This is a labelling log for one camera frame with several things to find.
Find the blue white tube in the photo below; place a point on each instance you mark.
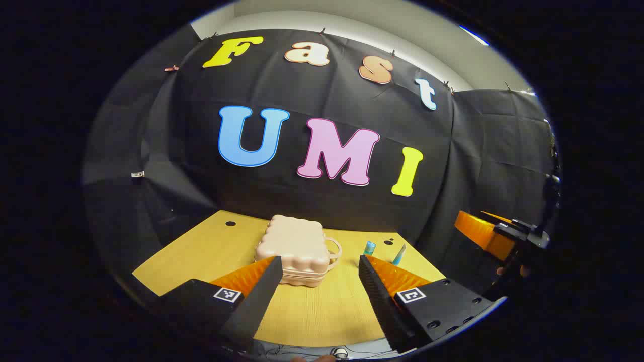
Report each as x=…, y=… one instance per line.
x=399, y=257

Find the pink suitcase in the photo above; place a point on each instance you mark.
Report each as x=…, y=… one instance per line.
x=294, y=241

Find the blue bottle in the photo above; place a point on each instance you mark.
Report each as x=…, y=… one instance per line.
x=370, y=247

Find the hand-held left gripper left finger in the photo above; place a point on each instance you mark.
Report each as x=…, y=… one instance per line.
x=261, y=291

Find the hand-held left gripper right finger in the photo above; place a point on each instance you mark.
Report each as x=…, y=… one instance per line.
x=377, y=296

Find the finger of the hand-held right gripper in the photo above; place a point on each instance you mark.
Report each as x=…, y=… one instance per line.
x=483, y=234
x=498, y=216

